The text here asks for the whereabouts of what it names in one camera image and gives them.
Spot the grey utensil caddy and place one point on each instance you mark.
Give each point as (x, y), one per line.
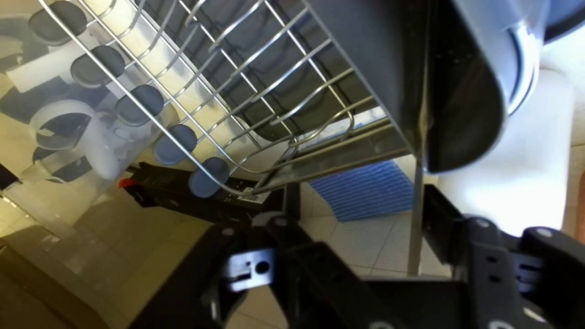
(366, 47)

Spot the silver butter knife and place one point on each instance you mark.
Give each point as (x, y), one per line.
(417, 230)

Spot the black device with red tip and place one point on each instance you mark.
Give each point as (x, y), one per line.
(176, 184)

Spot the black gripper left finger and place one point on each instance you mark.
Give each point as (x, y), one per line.
(304, 274)

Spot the clear plastic container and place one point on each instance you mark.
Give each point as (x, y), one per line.
(61, 206)

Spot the blue ribbed mat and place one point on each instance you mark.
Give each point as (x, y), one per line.
(366, 191)

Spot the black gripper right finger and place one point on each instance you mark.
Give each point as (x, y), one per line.
(523, 279)

